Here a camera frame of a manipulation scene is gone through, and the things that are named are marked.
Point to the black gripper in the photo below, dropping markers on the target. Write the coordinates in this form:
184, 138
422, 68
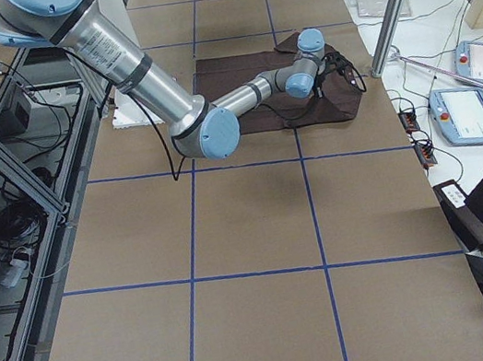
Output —
324, 73

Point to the dark brown t-shirt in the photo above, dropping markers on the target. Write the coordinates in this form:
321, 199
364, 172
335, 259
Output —
270, 91

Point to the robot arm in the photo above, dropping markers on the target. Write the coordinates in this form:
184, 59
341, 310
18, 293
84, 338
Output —
198, 128

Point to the near teach pendant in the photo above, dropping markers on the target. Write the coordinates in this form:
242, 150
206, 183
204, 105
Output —
459, 114

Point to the black remote box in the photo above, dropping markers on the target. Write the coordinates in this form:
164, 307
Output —
451, 193

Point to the aluminium frame structure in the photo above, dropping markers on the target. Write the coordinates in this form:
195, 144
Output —
50, 110

